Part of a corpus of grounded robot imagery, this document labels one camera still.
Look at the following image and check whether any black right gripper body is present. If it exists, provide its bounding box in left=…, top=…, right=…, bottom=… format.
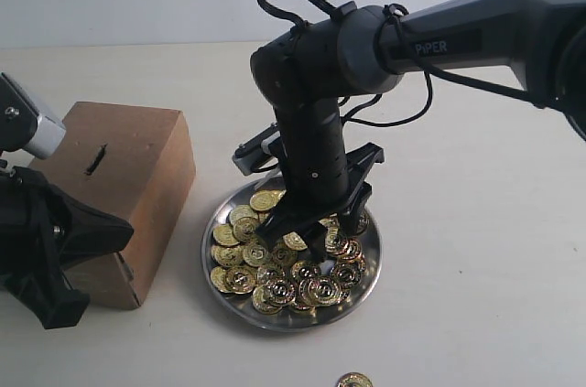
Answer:
left=257, top=99, right=384, bottom=241

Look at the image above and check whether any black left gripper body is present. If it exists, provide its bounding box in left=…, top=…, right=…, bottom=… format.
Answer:
left=1, top=167, right=68, bottom=296

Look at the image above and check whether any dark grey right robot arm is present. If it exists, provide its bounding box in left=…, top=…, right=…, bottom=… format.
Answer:
left=250, top=0, right=585, bottom=261

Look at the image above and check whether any pile of gold coins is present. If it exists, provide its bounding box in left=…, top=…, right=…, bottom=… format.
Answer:
left=206, top=189, right=370, bottom=316

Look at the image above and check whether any brown cardboard slotted box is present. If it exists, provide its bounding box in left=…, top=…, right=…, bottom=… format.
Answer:
left=30, top=102, right=196, bottom=310

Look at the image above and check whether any round silver metal tray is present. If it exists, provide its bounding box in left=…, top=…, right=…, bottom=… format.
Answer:
left=201, top=177, right=381, bottom=332

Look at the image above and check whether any stray gold coin on table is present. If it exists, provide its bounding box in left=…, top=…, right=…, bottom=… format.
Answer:
left=336, top=371, right=373, bottom=387

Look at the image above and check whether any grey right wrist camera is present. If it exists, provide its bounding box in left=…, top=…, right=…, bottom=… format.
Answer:
left=232, top=123, right=280, bottom=176

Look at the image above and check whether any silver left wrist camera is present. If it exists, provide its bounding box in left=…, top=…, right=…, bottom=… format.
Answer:
left=1, top=72, right=66, bottom=159

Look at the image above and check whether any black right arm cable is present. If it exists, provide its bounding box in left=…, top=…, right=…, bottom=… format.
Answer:
left=255, top=0, right=546, bottom=128

